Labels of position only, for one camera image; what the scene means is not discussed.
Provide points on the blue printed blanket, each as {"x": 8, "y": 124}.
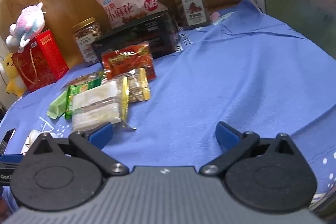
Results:
{"x": 223, "y": 69}

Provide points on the pink white plush toy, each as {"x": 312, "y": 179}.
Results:
{"x": 27, "y": 22}

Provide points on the yellow duck plush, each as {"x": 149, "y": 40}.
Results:
{"x": 13, "y": 77}

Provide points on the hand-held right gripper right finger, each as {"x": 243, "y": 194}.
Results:
{"x": 225, "y": 132}

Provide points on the red gift box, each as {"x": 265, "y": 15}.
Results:
{"x": 42, "y": 61}

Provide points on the dark nut jar yellow lid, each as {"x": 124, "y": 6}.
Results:
{"x": 191, "y": 3}

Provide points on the light nut jar yellow lid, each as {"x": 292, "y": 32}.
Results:
{"x": 85, "y": 37}

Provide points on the white plastic object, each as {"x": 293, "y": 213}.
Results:
{"x": 33, "y": 137}

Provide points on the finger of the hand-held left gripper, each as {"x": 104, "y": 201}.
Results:
{"x": 10, "y": 158}

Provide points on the black printed box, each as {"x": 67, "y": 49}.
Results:
{"x": 147, "y": 32}

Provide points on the clear yellow-edged nut packet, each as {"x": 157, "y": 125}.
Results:
{"x": 136, "y": 85}

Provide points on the green printed snack packet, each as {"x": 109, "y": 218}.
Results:
{"x": 81, "y": 89}

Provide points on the dark glossy object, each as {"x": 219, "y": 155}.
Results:
{"x": 7, "y": 140}

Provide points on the light green snack packet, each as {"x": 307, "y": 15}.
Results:
{"x": 57, "y": 106}

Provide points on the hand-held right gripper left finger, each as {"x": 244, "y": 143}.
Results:
{"x": 101, "y": 132}

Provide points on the white wafer packet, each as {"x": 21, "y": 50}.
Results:
{"x": 94, "y": 103}

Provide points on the red snack packet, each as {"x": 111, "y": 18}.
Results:
{"x": 126, "y": 60}

